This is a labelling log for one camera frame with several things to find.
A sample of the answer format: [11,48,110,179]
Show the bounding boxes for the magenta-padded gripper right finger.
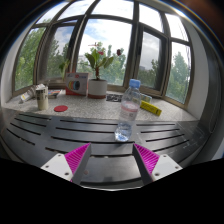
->
[132,143,184,185]

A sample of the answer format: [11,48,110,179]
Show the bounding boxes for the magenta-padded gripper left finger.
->
[40,142,93,185]

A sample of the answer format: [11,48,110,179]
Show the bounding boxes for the clear blue-capped water bottle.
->
[114,78,142,143]

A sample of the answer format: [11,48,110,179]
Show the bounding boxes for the long yellow box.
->
[139,100,163,117]

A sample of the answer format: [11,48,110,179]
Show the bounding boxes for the flat round red coaster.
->
[53,104,69,113]

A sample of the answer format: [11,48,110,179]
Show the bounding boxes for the colourful flat book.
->
[48,89,63,99]

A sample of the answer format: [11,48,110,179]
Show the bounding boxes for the white printed mug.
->
[35,87,50,111]

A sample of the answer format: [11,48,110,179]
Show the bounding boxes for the black lattice trivet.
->
[105,93,124,103]

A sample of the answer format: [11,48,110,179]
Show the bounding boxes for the potted plant in white pot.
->
[59,41,123,100]

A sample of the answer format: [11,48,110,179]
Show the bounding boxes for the red box with coloured rings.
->
[65,72,90,97]

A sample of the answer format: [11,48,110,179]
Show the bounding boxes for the white charger with wrapped cable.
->
[19,83,46,104]

